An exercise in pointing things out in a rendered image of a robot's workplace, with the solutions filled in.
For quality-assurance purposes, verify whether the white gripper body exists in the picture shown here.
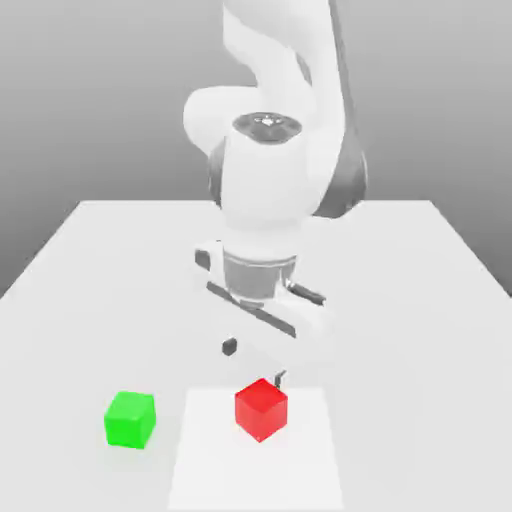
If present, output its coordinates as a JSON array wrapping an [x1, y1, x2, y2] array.
[[203, 279, 336, 363]]

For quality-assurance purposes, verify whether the small green cube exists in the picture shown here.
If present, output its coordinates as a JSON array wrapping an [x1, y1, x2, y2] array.
[[103, 390, 157, 450]]

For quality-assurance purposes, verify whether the small red cube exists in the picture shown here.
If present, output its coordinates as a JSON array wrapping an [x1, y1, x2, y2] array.
[[234, 377, 290, 444]]

